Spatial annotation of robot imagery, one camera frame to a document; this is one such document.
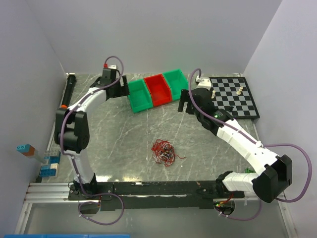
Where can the aluminium rail frame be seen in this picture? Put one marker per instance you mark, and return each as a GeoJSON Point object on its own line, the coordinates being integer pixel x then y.
{"type": "Point", "coordinates": [40, 193]}

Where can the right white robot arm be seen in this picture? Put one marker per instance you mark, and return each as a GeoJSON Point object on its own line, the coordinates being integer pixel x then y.
{"type": "Point", "coordinates": [273, 173]}

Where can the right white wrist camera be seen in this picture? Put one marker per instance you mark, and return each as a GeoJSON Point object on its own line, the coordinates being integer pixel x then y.
{"type": "Point", "coordinates": [203, 82]}

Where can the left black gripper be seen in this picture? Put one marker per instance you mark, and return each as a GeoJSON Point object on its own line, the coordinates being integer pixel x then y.
{"type": "Point", "coordinates": [124, 90]}

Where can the white chess piece left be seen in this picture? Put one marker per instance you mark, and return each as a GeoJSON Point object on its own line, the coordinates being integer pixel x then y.
{"type": "Point", "coordinates": [213, 94]}

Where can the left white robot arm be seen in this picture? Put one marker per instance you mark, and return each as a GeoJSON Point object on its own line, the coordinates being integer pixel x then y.
{"type": "Point", "coordinates": [72, 128]}

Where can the blue brown brick tower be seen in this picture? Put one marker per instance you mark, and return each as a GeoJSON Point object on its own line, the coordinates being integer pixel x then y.
{"type": "Point", "coordinates": [30, 152]}

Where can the red plastic bin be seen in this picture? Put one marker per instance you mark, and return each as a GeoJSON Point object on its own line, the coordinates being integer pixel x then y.
{"type": "Point", "coordinates": [159, 90]}

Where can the green plastic bin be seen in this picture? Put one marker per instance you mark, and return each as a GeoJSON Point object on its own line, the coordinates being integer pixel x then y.
{"type": "Point", "coordinates": [139, 96]}
{"type": "Point", "coordinates": [177, 82]}

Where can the small green object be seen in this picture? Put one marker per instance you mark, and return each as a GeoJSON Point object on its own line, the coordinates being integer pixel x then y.
{"type": "Point", "coordinates": [247, 170]}

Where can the blue white toy bricks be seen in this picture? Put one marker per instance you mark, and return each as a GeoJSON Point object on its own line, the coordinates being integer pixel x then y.
{"type": "Point", "coordinates": [51, 166]}

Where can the black marker orange cap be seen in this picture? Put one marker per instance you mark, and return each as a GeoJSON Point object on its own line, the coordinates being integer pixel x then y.
{"type": "Point", "coordinates": [70, 85]}

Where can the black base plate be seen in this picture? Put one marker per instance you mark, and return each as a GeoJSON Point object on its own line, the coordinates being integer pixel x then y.
{"type": "Point", "coordinates": [168, 194]}

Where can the black grey chessboard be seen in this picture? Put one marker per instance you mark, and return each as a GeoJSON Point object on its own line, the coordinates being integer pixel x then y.
{"type": "Point", "coordinates": [225, 96]}

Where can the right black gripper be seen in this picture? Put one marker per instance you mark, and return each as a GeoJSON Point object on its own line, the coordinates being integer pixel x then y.
{"type": "Point", "coordinates": [184, 98]}

